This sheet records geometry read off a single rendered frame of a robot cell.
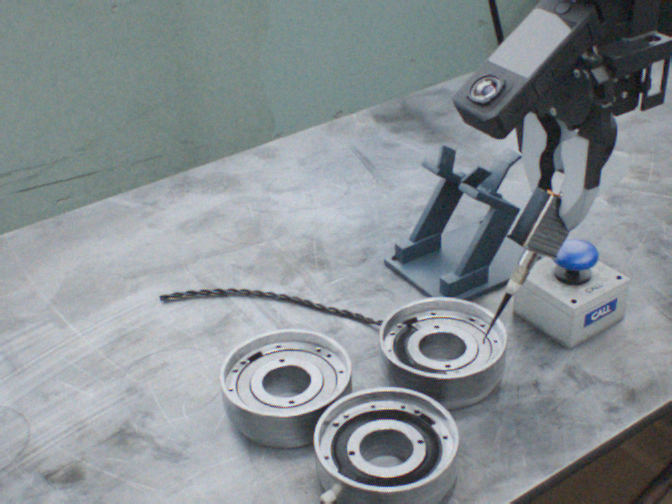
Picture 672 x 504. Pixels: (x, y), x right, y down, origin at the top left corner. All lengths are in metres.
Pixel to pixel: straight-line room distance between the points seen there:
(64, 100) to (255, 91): 0.52
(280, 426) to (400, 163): 0.48
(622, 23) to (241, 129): 1.93
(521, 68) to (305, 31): 1.94
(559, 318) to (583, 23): 0.27
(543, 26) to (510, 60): 0.03
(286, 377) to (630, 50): 0.37
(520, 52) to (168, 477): 0.41
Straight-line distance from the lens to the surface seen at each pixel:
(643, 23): 0.75
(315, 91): 2.68
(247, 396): 0.76
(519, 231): 0.77
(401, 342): 0.80
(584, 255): 0.84
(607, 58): 0.72
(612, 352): 0.86
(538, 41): 0.70
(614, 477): 1.10
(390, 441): 0.74
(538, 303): 0.86
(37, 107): 2.32
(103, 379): 0.85
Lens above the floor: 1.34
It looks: 33 degrees down
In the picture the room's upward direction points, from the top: 3 degrees counter-clockwise
